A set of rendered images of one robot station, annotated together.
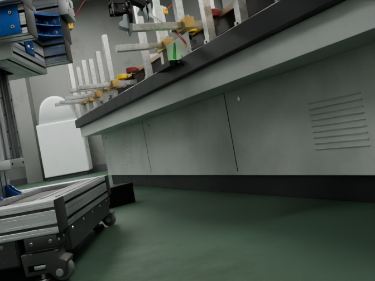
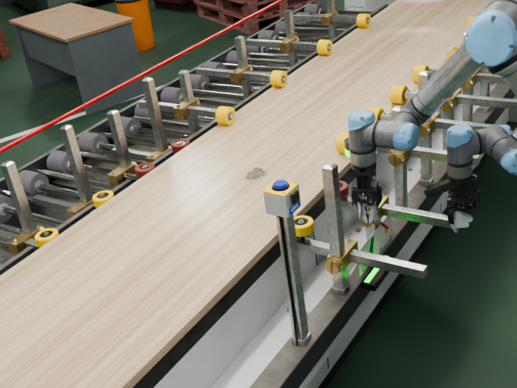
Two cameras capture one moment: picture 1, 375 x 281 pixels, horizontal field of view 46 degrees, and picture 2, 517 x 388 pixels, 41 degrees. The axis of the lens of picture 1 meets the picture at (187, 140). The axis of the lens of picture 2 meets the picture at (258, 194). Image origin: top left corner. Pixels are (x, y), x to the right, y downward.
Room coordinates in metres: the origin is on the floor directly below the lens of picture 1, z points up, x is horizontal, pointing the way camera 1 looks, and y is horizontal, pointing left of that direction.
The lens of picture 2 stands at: (3.36, 1.51, 2.07)
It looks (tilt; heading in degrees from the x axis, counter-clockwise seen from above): 29 degrees down; 242
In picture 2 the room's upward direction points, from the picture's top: 9 degrees counter-clockwise
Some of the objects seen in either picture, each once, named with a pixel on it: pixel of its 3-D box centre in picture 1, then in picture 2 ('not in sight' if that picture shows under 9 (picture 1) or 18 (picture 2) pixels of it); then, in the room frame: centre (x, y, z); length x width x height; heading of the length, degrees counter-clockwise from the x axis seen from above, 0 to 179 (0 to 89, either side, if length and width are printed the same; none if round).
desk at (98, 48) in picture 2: not in sight; (78, 55); (1.66, -4.74, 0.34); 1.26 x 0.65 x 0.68; 96
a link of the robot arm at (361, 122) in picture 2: not in sight; (362, 131); (2.25, 0.10, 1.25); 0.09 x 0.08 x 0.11; 117
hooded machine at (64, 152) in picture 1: (64, 136); not in sight; (8.29, 2.24, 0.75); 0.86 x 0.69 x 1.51; 92
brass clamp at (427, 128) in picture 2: not in sight; (427, 124); (1.63, -0.29, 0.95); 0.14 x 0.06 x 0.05; 25
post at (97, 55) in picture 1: (102, 81); not in sight; (3.46, 0.57, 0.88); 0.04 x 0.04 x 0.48; 25
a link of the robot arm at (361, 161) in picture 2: not in sight; (364, 156); (2.25, 0.10, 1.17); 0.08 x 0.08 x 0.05
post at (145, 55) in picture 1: (143, 40); (292, 279); (2.57, 0.15, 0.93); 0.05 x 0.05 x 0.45; 25
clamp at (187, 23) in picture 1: (184, 26); (373, 210); (2.08, -0.08, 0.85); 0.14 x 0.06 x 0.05; 25
